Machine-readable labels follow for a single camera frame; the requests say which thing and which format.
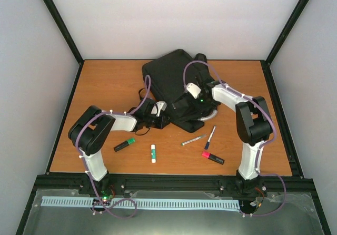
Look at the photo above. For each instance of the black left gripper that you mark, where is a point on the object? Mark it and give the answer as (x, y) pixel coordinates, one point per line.
(161, 124)

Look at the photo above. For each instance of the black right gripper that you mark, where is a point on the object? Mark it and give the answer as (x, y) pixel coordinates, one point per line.
(199, 107)

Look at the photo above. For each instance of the black student backpack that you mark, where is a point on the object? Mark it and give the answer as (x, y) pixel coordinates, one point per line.
(169, 74)

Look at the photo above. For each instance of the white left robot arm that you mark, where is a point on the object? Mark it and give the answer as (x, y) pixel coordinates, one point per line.
(91, 130)

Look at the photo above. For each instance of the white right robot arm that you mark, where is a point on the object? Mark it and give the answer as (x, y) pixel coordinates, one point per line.
(253, 125)

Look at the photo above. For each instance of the white green glue stick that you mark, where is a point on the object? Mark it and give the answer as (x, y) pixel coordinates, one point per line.
(153, 153)

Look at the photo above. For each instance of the blue capped white pen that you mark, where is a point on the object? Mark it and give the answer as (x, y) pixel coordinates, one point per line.
(209, 138)

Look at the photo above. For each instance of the green tipped white marker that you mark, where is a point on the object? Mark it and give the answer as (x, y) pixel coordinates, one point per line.
(194, 139)

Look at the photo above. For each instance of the green highlighter marker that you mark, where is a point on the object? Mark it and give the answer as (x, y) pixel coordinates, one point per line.
(124, 144)

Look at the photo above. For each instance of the pink highlighter marker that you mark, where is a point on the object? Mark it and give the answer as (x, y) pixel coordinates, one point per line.
(212, 157)

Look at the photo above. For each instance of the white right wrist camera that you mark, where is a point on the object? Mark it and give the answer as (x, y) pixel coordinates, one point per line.
(193, 89)

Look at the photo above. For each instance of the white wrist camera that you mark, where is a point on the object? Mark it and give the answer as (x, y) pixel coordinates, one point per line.
(160, 106)
(193, 89)

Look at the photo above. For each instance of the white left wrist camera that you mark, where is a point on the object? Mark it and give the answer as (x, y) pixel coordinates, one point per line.
(160, 106)

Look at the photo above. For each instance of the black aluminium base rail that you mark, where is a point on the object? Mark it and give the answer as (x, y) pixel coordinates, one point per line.
(224, 186)

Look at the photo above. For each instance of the light blue cable duct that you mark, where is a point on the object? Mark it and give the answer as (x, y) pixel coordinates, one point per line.
(142, 204)

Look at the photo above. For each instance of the right black frame post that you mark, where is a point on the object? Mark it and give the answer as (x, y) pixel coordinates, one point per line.
(290, 23)

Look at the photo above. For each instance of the black frame post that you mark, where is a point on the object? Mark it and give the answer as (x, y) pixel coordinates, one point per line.
(55, 14)
(290, 23)

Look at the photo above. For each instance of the left black frame post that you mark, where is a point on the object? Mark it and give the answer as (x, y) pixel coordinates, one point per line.
(55, 14)

